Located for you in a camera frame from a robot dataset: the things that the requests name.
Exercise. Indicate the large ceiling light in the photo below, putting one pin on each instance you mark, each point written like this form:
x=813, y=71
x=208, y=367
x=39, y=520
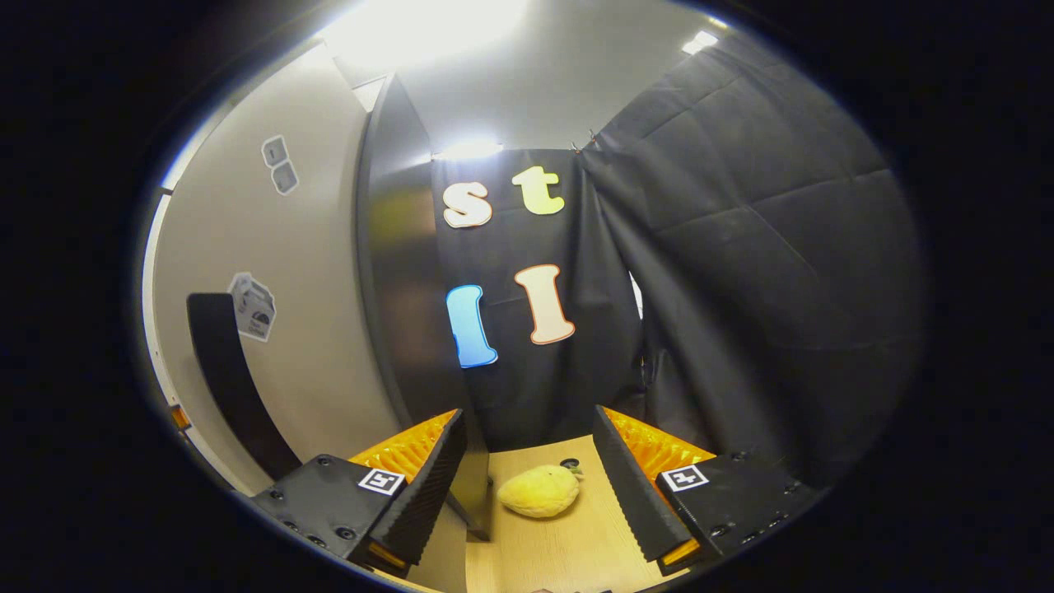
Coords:
x=420, y=29

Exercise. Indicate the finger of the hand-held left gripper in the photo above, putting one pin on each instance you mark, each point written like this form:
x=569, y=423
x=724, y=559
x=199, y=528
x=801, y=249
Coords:
x=180, y=418

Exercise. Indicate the ceiling light strip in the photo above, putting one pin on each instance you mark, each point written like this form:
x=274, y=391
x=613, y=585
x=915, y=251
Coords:
x=700, y=43

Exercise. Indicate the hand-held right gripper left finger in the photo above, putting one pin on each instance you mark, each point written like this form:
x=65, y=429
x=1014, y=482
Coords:
x=428, y=482

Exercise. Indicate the yellow lemon plush toy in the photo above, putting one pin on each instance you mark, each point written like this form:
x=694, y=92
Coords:
x=537, y=492

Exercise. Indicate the white shoe cabinet door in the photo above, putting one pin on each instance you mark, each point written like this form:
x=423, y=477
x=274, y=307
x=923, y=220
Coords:
x=321, y=272

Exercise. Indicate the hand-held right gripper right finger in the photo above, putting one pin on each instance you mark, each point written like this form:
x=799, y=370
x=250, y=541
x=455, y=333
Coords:
x=630, y=486

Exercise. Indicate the black backdrop cloth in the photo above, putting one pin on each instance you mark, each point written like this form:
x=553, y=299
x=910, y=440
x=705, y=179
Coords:
x=757, y=272

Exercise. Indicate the small ceiling light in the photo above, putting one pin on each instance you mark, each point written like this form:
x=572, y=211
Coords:
x=469, y=150

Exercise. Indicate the white and grey shoe cabinet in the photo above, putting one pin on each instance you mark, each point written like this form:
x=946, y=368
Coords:
x=403, y=272

